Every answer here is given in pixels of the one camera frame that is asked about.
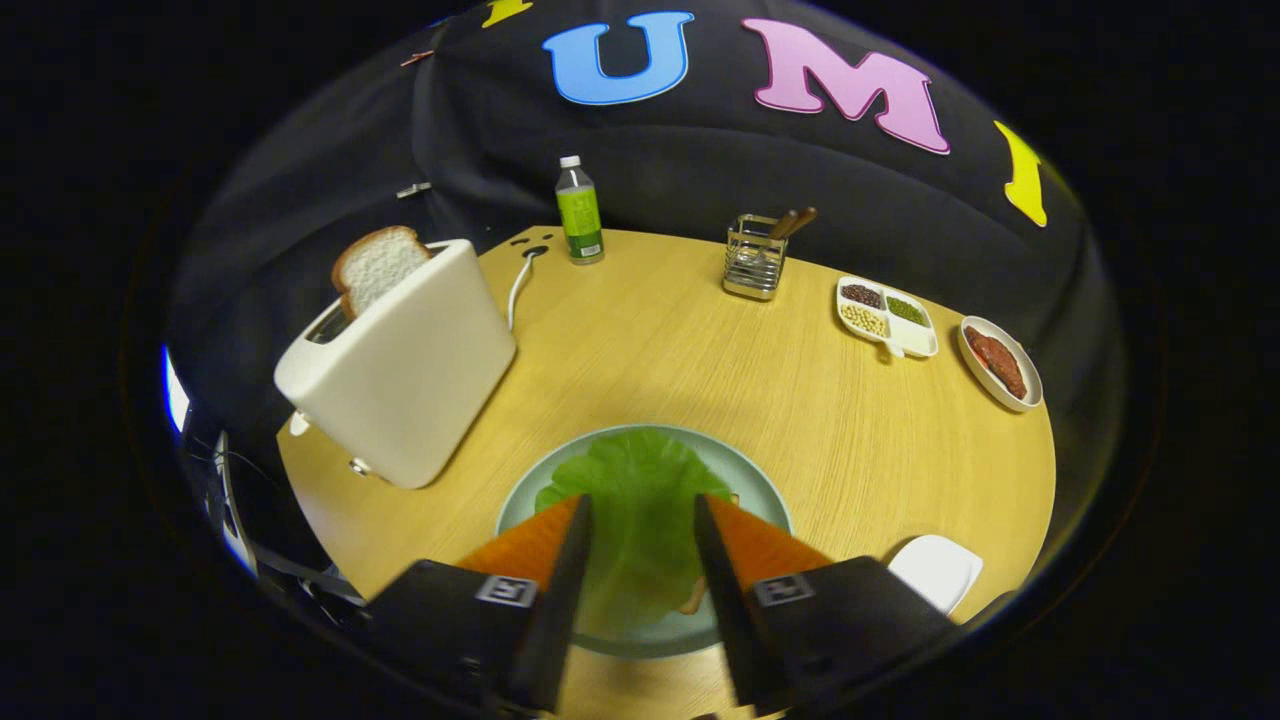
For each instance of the yellow soybeans heap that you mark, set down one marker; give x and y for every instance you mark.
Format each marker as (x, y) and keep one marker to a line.
(865, 320)

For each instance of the white divided dish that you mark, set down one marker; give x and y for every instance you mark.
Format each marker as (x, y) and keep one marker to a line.
(915, 340)

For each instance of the bread slice under lettuce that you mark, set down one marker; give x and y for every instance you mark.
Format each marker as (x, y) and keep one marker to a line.
(694, 602)

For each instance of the white round meat plate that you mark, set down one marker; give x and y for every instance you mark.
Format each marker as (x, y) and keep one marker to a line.
(1012, 342)

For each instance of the red cloth clip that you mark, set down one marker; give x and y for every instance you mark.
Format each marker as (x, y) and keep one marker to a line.
(417, 58)

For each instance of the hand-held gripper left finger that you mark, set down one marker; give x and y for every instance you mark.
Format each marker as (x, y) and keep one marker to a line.
(555, 620)

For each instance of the white bread slice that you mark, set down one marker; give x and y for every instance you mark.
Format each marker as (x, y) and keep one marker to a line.
(380, 265)

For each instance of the dark red beans heap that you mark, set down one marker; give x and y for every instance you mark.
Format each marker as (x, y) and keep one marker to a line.
(861, 295)

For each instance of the white toaster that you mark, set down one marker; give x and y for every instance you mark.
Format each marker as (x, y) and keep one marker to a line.
(410, 380)

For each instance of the green beans heap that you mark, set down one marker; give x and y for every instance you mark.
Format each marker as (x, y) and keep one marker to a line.
(906, 310)

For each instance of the light green round plate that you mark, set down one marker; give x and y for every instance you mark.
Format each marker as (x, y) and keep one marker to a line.
(740, 470)

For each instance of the red meat slice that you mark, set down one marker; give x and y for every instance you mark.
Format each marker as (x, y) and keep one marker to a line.
(1000, 365)

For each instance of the green lettuce leaf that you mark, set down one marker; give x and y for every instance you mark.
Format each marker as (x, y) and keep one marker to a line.
(640, 500)

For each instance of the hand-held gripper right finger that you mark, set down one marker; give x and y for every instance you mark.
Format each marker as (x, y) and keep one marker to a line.
(730, 620)

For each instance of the silver metal clip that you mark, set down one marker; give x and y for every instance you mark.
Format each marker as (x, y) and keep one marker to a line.
(413, 189)

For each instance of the green label water bottle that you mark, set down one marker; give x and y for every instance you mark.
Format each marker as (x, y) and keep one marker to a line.
(580, 220)

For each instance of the white square plate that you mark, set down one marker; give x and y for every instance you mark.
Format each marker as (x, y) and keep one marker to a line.
(935, 570)

